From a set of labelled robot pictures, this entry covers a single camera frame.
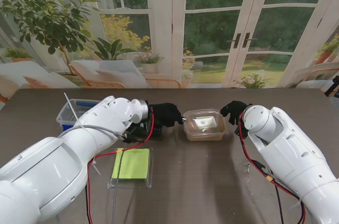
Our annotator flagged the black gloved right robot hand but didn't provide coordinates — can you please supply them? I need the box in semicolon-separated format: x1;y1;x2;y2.
220;100;253;126

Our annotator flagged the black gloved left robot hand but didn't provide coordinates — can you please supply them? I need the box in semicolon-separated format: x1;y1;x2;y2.
153;103;186;129

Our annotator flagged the clear lid with white label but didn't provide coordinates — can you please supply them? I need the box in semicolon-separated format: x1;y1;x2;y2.
182;108;226;138

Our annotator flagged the clear container with blue clips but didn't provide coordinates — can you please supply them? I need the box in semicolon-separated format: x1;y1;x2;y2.
56;98;102;131

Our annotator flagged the black plastic ridged tray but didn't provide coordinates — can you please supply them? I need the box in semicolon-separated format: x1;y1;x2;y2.
124;122;165;144

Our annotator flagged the tan kraft paper bowl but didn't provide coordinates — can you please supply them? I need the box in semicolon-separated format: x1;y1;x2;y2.
184;122;227;142

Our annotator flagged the clear lid with green paper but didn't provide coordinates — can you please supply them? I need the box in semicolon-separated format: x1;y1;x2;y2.
107;147;155;190

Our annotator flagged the printed garden door backdrop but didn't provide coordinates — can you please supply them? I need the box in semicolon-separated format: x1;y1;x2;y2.
0;0;339;90

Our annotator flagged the white zip tie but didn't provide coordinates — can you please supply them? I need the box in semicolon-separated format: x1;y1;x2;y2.
63;92;81;122

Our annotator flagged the black tripod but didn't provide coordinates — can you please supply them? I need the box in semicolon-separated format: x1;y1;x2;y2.
324;75;339;98

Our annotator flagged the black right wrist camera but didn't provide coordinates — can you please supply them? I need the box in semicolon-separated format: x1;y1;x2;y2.
234;120;250;140

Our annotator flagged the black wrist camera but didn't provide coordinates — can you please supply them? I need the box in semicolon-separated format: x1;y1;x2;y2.
122;121;154;145
234;120;250;140

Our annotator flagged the red left arm cable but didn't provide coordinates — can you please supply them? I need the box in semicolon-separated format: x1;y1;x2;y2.
86;106;156;224

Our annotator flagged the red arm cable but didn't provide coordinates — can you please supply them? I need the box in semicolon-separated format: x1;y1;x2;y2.
237;112;307;224
86;106;156;224

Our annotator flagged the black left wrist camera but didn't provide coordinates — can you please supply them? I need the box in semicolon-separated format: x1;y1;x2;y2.
122;121;154;145

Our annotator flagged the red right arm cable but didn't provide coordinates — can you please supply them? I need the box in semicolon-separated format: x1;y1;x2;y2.
237;112;307;224

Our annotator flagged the grey left arm cable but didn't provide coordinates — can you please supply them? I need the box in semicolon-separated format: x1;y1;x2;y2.
57;124;127;224

